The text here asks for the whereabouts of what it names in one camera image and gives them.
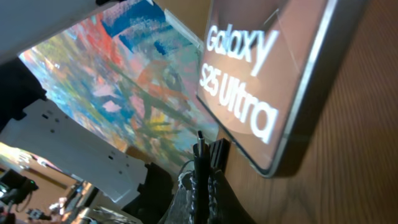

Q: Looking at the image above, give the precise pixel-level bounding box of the black USB charging cable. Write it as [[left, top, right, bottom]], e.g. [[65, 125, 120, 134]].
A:
[[192, 129, 212, 224]]

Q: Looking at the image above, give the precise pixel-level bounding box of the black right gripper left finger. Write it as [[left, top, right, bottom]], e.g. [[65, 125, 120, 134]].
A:
[[158, 170, 197, 224]]

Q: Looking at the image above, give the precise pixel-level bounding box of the colourful painted poster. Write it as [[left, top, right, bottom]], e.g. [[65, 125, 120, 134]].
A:
[[19, 1, 218, 167]]

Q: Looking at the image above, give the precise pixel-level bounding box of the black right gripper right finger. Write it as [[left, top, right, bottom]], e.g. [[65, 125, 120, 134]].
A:
[[208, 138, 256, 224]]

